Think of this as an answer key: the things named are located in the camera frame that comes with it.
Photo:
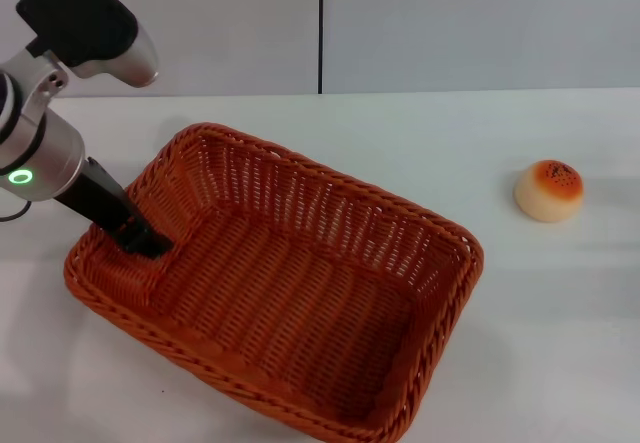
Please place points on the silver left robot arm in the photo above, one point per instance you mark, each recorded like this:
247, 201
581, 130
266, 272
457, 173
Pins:
45, 163

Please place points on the orange woven rectangular basket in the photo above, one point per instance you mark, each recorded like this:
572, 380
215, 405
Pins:
300, 283

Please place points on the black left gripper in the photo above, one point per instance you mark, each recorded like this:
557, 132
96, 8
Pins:
102, 198

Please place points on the round toasted bread bun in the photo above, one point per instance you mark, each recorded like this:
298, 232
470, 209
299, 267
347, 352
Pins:
549, 190

